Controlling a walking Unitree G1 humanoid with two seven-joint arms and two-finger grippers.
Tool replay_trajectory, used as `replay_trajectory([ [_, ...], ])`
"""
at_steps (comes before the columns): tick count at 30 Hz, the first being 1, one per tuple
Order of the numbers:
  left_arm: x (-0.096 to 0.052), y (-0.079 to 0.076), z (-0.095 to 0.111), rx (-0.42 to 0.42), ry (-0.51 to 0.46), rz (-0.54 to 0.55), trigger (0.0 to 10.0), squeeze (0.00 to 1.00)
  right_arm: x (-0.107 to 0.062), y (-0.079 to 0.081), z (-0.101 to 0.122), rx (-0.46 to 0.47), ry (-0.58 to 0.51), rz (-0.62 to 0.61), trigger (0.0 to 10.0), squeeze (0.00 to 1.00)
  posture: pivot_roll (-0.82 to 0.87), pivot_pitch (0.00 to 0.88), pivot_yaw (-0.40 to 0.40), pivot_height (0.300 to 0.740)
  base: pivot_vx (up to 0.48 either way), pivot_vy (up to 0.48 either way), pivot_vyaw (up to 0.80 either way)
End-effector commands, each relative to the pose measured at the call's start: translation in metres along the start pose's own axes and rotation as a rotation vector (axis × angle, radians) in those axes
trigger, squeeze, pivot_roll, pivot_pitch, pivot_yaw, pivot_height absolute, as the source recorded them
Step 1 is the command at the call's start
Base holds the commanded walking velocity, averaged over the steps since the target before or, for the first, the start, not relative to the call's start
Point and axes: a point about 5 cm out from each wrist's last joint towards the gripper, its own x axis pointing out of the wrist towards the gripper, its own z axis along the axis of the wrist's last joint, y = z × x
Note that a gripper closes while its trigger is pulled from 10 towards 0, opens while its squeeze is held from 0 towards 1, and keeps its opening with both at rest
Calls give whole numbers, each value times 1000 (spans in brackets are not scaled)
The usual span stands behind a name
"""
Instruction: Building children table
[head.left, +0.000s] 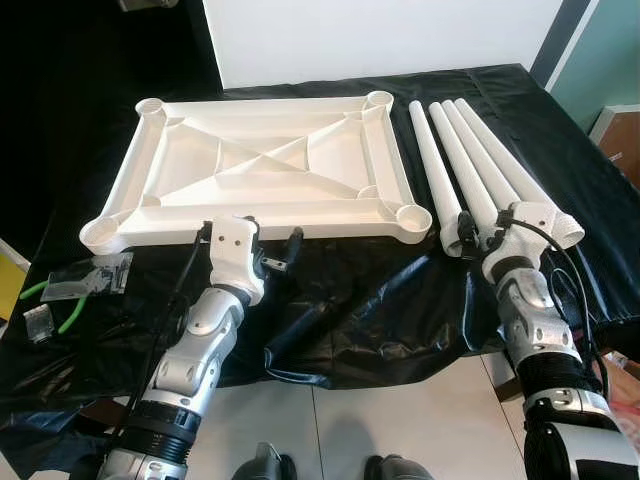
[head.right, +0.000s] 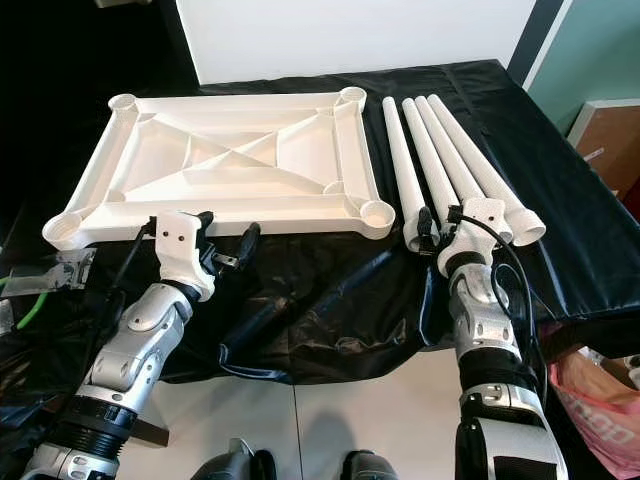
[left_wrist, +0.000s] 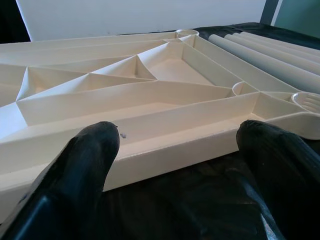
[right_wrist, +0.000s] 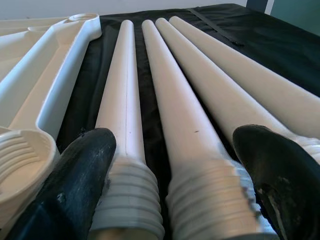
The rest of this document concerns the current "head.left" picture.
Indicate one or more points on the white plastic table leg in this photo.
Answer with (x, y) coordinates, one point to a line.
(432, 170)
(510, 165)
(458, 165)
(480, 160)

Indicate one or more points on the black plastic table cover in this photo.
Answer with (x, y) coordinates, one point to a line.
(400, 300)

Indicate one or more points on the white brown cabinet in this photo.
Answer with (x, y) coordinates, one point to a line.
(625, 145)

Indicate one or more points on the clear plastic package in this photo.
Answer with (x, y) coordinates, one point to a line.
(110, 270)

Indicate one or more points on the grey robot left foot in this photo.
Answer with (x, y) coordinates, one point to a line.
(262, 465)

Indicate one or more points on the grey robot foot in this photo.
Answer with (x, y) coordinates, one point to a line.
(262, 465)
(395, 468)

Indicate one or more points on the white board panel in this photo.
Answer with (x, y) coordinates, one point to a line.
(380, 40)

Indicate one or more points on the red plastic bag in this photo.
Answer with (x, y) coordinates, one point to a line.
(622, 420)

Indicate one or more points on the grey robot right foot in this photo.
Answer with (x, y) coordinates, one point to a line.
(395, 468)

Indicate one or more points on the small clear plastic bag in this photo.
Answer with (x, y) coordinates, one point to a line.
(38, 325)

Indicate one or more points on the yellow box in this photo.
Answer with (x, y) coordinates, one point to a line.
(8, 285)

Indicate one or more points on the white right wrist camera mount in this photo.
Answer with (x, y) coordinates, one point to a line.
(525, 235)

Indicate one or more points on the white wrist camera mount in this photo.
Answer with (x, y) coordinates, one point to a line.
(235, 250)
(525, 235)

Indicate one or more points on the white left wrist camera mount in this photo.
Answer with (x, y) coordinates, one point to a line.
(235, 250)

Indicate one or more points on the dark grey wall post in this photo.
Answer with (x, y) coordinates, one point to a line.
(560, 45)

